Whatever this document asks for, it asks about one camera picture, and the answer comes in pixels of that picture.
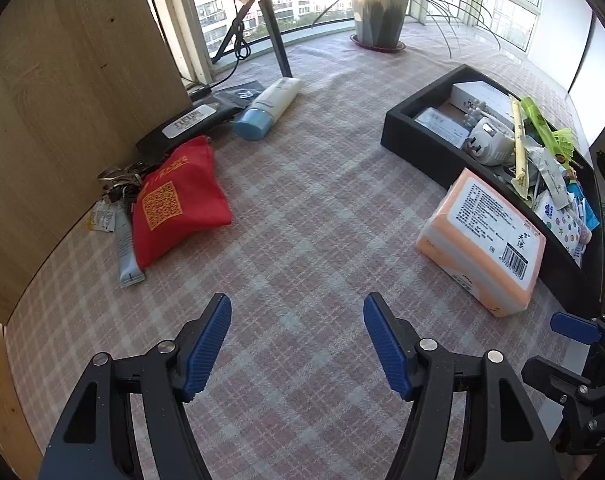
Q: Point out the grey squeeze tube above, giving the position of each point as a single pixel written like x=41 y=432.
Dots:
x=127 y=255

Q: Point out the small yellow white sachet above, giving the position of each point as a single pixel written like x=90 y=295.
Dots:
x=102 y=217

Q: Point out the clear blister packet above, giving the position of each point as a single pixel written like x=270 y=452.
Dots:
x=440 y=127

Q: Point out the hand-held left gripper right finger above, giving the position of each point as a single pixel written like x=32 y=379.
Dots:
x=387 y=350

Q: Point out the white charger adapter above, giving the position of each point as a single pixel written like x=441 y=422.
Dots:
x=487 y=142

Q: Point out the black tripod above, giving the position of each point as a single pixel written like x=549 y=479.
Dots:
x=277 y=35

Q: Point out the white cardboard box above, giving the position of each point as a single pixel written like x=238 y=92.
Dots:
x=482 y=95

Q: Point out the yellow shuttlecock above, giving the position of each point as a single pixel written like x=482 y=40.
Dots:
x=565 y=142

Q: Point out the red fabric pouch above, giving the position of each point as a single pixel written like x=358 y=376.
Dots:
x=177 y=200

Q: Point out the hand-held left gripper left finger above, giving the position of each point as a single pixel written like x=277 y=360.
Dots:
x=207 y=350

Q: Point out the brown plant saucer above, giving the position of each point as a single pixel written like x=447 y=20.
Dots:
x=377 y=49

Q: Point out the black storage tray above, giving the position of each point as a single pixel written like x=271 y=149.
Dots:
x=412 y=130

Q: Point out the yellow chopsticks wrapper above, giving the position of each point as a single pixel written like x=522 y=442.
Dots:
x=519 y=150

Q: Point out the green tube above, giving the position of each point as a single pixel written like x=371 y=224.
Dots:
x=537 y=117

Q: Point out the plaid tablecloth desktop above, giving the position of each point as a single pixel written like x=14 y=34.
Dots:
x=302 y=210

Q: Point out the orange tissue pack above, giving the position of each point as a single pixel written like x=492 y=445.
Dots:
x=482 y=240

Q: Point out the large wooden board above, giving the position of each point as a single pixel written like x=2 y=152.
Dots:
x=72 y=85

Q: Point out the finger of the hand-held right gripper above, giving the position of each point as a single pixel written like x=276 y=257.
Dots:
x=557 y=380
x=575 y=327

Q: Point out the light wood plank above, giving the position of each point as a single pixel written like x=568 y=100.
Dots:
x=7 y=400

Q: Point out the white tube blue cap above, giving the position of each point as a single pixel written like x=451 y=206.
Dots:
x=272 y=102

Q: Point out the black flat packet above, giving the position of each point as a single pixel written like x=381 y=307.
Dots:
x=240 y=94

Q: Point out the bunch of keys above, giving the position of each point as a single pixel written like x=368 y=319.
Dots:
x=120 y=185

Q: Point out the black power bank white label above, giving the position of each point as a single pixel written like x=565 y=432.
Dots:
x=182 y=125

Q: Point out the potted plant grey pot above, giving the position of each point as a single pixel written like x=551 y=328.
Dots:
x=380 y=17

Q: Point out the white window frame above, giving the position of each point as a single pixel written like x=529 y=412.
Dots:
x=182 y=10

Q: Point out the pile of small packets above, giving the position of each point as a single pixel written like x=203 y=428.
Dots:
x=557 y=215

